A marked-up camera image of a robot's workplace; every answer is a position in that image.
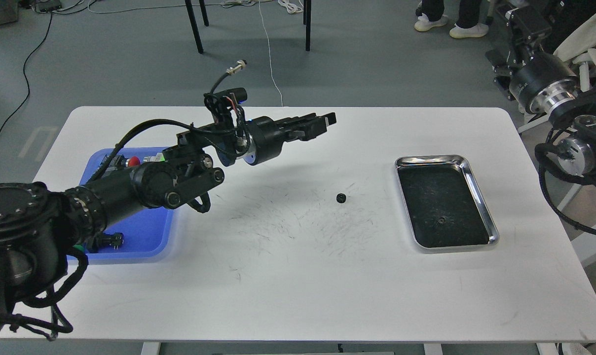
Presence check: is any black chair leg left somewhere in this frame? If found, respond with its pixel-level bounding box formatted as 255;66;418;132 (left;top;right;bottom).
185;0;210;54

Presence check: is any black chair leg right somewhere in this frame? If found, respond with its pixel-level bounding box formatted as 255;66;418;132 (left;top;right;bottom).
302;0;312;52

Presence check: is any white cable on floor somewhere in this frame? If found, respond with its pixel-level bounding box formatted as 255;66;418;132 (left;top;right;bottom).
223;0;304;107

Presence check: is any grey green switch block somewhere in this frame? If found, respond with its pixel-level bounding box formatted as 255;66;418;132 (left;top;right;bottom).
143;151;165;163

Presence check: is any blue plastic tray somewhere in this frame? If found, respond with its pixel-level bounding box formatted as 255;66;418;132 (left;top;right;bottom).
75;146;174;264

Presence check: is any black chair leg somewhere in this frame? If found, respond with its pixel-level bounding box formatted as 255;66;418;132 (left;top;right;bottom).
302;0;312;52
185;0;210;54

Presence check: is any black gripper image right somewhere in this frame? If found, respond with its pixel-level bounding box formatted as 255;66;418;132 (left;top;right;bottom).
485;5;579;114

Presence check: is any green push button switch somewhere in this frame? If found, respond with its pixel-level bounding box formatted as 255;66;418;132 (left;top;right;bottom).
74;232;124;253

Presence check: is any white shoe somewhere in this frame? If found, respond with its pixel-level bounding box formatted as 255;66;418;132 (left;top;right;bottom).
449;23;489;39
414;13;449;32

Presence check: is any black cable on floor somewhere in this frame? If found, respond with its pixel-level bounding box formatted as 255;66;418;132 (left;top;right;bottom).
0;0;96;171

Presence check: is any white chair frame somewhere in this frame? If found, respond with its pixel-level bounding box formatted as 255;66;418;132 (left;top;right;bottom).
517;48;596;135

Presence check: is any red push button switch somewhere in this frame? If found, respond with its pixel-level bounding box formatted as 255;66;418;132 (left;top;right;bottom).
110;155;141;169

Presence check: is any beige cloth on chair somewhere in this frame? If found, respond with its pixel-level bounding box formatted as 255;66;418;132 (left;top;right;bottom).
553;14;596;62

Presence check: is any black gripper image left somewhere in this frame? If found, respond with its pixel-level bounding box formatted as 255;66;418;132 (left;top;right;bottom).
243;112;337;166

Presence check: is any silver metal tray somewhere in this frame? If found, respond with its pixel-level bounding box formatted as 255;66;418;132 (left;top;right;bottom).
395;154;500;252

